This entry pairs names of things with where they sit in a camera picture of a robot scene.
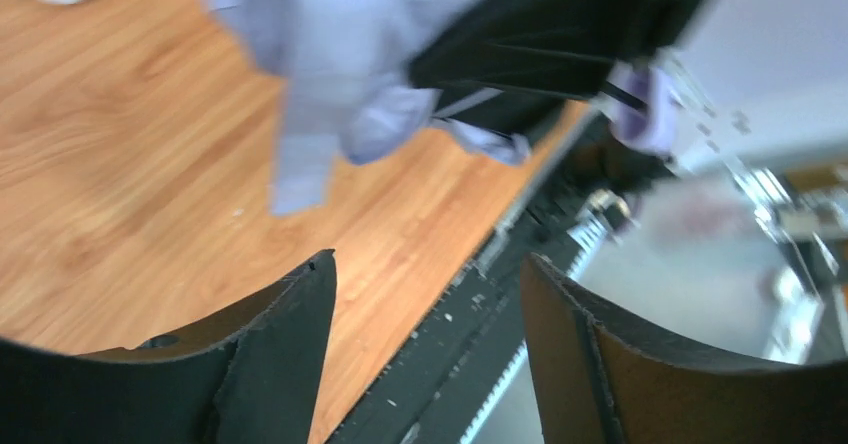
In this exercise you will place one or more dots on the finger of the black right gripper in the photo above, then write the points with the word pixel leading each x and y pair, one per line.
pixel 537 54

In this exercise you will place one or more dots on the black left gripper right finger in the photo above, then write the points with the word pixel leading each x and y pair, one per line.
pixel 602 374

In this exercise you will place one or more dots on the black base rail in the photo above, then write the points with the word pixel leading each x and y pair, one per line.
pixel 433 388

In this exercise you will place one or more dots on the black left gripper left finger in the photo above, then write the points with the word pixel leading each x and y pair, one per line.
pixel 248 373

